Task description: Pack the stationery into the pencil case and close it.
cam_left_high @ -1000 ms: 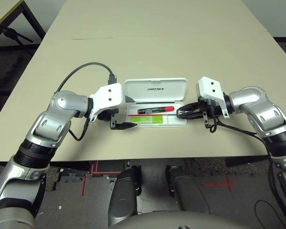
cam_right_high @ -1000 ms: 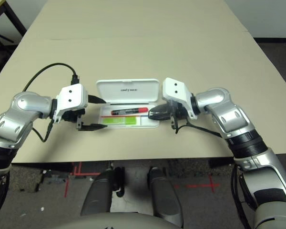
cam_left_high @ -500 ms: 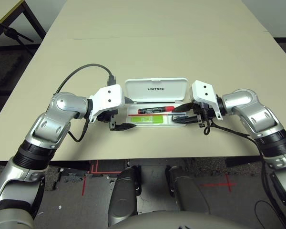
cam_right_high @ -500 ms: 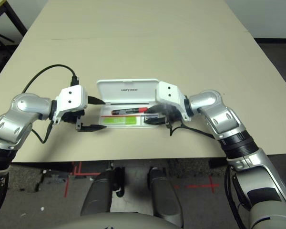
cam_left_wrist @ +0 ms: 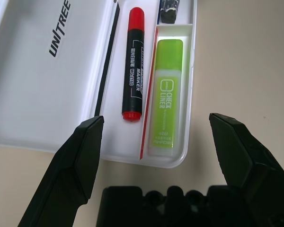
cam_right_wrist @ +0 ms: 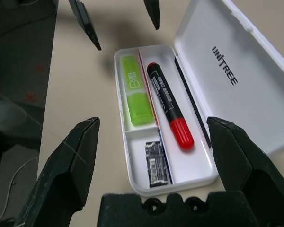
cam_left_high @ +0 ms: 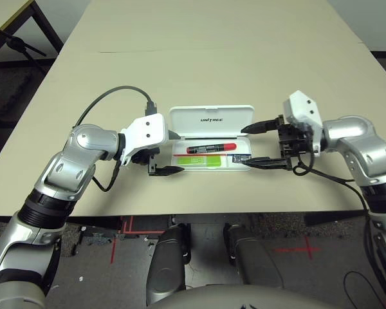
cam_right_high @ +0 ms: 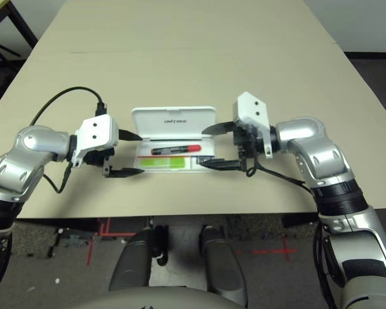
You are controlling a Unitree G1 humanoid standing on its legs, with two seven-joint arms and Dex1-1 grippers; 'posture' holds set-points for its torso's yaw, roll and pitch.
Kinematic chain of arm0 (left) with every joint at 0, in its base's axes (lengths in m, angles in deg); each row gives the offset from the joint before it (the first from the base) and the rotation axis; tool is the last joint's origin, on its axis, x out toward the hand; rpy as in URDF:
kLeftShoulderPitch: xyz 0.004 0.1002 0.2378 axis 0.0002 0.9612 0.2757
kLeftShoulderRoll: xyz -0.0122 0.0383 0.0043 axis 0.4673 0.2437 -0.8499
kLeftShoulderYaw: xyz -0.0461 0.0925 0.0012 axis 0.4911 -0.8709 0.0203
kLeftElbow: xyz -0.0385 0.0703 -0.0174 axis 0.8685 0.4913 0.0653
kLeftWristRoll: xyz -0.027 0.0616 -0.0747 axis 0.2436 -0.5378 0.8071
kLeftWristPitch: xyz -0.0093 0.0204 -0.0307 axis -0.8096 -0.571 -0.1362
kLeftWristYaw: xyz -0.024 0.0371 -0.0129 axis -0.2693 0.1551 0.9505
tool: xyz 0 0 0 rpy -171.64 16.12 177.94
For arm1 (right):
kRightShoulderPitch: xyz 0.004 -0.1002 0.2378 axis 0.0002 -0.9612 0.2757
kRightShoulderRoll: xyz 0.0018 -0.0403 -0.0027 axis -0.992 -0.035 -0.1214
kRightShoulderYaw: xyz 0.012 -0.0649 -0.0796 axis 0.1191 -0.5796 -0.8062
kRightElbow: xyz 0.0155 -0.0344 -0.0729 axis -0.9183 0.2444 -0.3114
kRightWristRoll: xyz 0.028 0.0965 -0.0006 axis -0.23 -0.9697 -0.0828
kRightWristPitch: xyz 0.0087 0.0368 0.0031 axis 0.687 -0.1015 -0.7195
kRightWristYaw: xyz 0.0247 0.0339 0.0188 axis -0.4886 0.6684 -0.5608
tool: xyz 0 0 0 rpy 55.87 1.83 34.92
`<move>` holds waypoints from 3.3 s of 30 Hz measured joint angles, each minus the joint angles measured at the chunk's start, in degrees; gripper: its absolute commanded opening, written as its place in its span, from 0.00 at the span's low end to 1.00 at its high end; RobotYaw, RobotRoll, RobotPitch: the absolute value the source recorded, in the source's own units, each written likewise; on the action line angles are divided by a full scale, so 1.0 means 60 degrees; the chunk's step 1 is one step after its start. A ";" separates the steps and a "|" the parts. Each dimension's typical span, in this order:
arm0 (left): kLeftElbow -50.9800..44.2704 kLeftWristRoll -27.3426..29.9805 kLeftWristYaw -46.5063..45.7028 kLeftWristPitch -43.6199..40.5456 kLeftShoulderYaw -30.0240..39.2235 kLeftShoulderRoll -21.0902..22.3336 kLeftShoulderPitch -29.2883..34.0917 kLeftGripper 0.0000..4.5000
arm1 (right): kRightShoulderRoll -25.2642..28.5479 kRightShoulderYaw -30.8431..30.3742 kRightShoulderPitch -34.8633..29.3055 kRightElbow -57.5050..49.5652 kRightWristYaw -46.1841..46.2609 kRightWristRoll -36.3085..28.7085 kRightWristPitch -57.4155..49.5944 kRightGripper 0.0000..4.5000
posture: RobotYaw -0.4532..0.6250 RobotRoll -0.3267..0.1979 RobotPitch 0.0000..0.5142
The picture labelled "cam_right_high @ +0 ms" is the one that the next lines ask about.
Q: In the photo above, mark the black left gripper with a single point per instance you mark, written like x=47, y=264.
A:
x=98, y=157

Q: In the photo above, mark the black marker with red cap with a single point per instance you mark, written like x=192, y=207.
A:
x=173, y=150

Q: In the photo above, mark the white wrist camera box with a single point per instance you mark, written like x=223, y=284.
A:
x=96, y=132
x=251, y=109

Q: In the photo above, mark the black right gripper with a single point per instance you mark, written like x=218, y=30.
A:
x=247, y=143

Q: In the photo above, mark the grey floor debris pile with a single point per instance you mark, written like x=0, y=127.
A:
x=77, y=240

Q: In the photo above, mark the red floor tape strip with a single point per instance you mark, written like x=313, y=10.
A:
x=89, y=252

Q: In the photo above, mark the dark grey right robot leg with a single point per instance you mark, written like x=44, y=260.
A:
x=222, y=257

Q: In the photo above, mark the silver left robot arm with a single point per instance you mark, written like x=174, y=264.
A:
x=35, y=145

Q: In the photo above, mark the white Unitree pencil case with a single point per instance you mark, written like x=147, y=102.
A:
x=154, y=124

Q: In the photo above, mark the black and white printed eraser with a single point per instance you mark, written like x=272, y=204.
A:
x=203, y=158

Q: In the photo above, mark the grey robot torso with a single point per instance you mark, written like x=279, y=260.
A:
x=170, y=299

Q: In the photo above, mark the dark grey robot leg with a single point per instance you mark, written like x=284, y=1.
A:
x=132, y=257
x=222, y=257

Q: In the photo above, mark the red floor tape cross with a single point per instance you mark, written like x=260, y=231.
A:
x=286, y=249

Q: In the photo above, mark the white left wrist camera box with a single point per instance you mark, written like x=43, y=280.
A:
x=96, y=132

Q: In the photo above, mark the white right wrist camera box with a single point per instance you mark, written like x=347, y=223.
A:
x=251, y=109

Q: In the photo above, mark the green rectangular plastic box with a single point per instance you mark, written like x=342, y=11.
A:
x=162, y=163

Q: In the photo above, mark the red floor tape corner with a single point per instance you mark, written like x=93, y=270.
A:
x=112, y=236

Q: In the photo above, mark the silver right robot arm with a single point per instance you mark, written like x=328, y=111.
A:
x=308, y=135

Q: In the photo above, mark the dark grey left robot leg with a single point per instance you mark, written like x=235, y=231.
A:
x=132, y=257

